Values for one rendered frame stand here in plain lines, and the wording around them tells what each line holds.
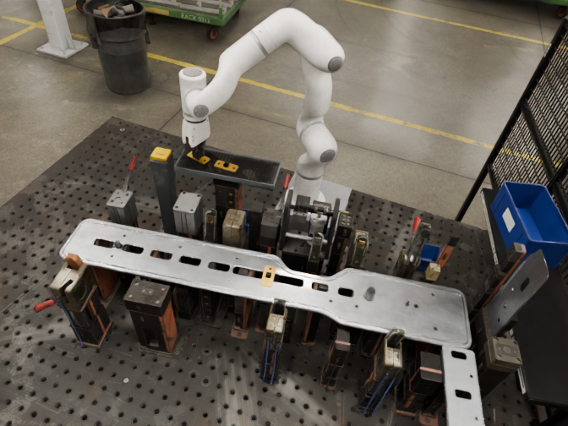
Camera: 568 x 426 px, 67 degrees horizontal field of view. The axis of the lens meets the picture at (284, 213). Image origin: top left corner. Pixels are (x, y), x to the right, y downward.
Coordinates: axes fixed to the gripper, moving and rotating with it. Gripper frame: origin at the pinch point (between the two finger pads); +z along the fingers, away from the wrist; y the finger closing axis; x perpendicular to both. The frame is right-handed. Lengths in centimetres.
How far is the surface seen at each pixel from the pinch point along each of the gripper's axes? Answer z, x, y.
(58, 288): 13, 1, 63
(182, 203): 7.5, 8.1, 17.9
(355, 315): 18, 77, 14
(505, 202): 6, 102, -57
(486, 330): 18, 113, -7
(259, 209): 8.7, 30.0, 2.6
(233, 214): 10.6, 23.5, 8.6
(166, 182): 14.0, -9.2, 9.2
